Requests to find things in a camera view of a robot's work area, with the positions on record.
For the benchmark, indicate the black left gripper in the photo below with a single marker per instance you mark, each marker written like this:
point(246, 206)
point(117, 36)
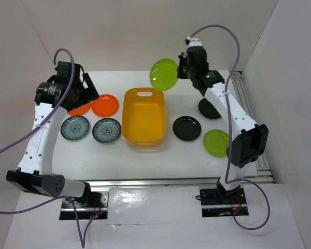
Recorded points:
point(91, 95)

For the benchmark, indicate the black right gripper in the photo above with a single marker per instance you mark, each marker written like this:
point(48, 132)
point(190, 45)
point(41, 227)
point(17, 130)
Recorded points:
point(180, 74)

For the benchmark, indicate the orange plate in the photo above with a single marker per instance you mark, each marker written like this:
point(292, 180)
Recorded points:
point(80, 110)
point(106, 105)

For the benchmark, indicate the green plate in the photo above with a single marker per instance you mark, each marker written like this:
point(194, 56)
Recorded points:
point(163, 74)
point(216, 142)

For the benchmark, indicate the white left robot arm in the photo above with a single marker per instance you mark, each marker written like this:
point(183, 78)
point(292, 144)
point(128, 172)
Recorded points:
point(68, 89)

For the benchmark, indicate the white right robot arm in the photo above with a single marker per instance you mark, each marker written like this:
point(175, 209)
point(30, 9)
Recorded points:
point(247, 137)

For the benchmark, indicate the yellow plastic bin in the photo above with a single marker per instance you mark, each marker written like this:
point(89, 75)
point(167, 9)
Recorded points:
point(144, 117)

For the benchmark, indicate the large blue floral plate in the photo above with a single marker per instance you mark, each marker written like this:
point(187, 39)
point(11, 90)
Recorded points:
point(75, 128)

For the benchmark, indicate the black plate far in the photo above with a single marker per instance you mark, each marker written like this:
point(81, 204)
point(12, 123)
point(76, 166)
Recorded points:
point(208, 110)

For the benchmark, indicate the black plate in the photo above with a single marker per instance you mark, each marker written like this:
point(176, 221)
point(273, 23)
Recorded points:
point(187, 128)
point(208, 110)

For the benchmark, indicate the small blue floral plate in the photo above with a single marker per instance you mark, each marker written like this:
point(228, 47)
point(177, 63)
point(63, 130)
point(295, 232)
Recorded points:
point(106, 130)

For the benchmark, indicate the black plate near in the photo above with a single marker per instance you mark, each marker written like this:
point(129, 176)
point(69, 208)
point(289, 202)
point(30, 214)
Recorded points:
point(187, 128)

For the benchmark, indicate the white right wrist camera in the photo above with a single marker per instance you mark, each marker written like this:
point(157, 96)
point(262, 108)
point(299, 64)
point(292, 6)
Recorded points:
point(193, 42)

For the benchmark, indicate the front aluminium rail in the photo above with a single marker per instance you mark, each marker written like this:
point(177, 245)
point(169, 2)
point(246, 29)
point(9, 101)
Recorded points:
point(265, 177)

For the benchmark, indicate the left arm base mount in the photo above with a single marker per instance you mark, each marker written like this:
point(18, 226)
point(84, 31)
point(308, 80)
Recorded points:
point(94, 207)

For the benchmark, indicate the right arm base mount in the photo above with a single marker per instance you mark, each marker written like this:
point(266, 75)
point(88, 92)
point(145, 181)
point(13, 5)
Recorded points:
point(214, 206)

